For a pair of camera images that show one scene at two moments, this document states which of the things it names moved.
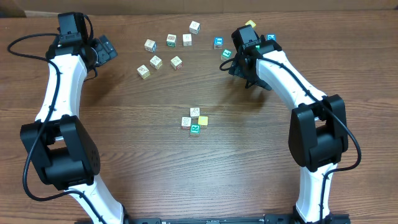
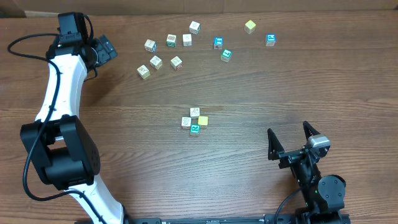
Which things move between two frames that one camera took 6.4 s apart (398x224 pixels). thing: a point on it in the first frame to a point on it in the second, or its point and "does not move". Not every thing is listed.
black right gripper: [244, 73] to [292, 156]
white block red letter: [195, 129] does not move
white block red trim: [186, 122] does not move
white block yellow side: [143, 71] does not move
